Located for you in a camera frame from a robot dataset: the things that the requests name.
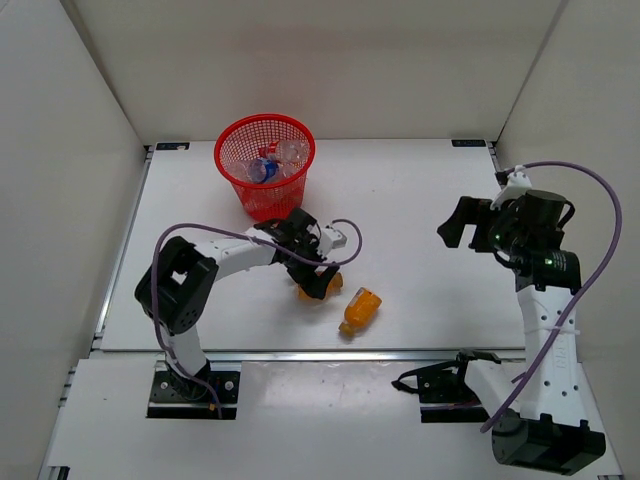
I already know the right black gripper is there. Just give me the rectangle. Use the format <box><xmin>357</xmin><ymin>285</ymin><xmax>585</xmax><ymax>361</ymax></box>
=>
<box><xmin>439</xmin><ymin>196</ymin><xmax>527</xmax><ymax>255</ymax></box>

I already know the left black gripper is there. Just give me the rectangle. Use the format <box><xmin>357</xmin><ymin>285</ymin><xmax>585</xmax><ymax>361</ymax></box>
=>
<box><xmin>285</xmin><ymin>235</ymin><xmax>339</xmax><ymax>298</ymax></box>

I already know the orange juice bottle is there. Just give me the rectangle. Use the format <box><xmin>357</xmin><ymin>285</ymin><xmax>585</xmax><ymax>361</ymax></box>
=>
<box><xmin>338</xmin><ymin>287</ymin><xmax>382</xmax><ymax>338</ymax></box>
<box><xmin>297</xmin><ymin>272</ymin><xmax>344</xmax><ymax>302</ymax></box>

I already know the clear bottle blue label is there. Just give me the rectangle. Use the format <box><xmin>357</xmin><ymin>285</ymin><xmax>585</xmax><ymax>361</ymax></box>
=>
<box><xmin>247</xmin><ymin>158</ymin><xmax>297</xmax><ymax>185</ymax></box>

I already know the clear bottle red label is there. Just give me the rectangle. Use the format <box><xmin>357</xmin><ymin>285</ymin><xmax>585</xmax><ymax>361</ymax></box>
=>
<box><xmin>259</xmin><ymin>139</ymin><xmax>310</xmax><ymax>164</ymax></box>

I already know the crushed green plastic bottle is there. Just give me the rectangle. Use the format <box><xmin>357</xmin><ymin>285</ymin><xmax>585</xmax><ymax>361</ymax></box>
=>
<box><xmin>240</xmin><ymin>188</ymin><xmax>265</xmax><ymax>211</ymax></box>

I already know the clear plastic bottle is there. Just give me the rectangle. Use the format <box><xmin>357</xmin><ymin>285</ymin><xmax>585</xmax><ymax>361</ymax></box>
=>
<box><xmin>227</xmin><ymin>161</ymin><xmax>253</xmax><ymax>183</ymax></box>

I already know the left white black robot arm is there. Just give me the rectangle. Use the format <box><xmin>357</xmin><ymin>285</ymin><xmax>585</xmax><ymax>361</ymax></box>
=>
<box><xmin>134</xmin><ymin>208</ymin><xmax>347</xmax><ymax>400</ymax></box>

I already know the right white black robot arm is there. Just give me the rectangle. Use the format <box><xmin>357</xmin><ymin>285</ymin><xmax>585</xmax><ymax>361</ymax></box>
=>
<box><xmin>391</xmin><ymin>190</ymin><xmax>606</xmax><ymax>476</ymax></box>

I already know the right blue corner sticker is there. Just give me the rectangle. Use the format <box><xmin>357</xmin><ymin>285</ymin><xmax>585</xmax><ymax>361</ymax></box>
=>
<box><xmin>451</xmin><ymin>139</ymin><xmax>487</xmax><ymax>148</ymax></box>

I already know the red mesh plastic basket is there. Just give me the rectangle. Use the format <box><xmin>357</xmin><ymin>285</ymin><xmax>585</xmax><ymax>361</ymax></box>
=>
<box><xmin>213</xmin><ymin>113</ymin><xmax>316</xmax><ymax>221</ymax></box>

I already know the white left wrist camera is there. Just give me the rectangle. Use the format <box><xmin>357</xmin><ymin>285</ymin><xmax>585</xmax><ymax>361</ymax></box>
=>
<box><xmin>317</xmin><ymin>225</ymin><xmax>347</xmax><ymax>257</ymax></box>

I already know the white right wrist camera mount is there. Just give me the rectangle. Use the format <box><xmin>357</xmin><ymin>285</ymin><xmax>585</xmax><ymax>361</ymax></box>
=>
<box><xmin>490</xmin><ymin>165</ymin><xmax>532</xmax><ymax>210</ymax></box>

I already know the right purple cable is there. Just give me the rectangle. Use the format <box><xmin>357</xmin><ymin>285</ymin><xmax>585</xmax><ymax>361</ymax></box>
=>
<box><xmin>479</xmin><ymin>160</ymin><xmax>623</xmax><ymax>434</ymax></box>

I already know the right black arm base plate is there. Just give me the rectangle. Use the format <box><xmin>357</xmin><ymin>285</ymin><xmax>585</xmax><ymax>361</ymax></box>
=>
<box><xmin>391</xmin><ymin>349</ymin><xmax>501</xmax><ymax>424</ymax></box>

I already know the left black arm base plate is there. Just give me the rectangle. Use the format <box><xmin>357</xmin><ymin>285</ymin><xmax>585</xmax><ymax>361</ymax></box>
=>
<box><xmin>146</xmin><ymin>365</ymin><xmax>241</xmax><ymax>421</ymax></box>

